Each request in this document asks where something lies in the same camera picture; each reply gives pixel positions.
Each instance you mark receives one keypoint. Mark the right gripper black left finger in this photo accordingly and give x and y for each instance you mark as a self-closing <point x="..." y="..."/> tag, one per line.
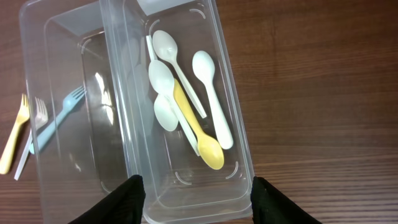
<point x="122" y="205"/>

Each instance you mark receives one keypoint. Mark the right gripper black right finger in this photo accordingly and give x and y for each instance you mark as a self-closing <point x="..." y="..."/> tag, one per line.
<point x="271" y="206"/>

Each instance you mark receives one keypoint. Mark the yellow plastic spoon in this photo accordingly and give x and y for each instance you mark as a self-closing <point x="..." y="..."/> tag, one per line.
<point x="208" y="147"/>

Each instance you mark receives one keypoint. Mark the clear plastic container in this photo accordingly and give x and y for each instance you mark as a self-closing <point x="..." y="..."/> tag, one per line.
<point x="64" y="47"/>
<point x="180" y="187"/>

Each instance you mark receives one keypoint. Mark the thin white plastic spoon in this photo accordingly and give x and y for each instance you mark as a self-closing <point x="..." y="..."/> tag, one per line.
<point x="164" y="114"/>

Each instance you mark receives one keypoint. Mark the light blue plastic fork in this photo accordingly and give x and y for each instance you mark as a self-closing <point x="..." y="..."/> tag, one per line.
<point x="69" y="102"/>

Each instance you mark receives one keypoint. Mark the long white plastic fork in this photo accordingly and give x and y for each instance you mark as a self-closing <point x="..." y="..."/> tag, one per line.
<point x="31" y="140"/>

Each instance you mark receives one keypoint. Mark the yellow plastic fork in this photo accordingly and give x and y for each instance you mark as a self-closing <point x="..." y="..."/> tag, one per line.
<point x="22" y="117"/>

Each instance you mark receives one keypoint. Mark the thick white plastic spoon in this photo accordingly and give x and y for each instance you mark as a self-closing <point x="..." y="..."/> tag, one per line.
<point x="204" y="70"/>

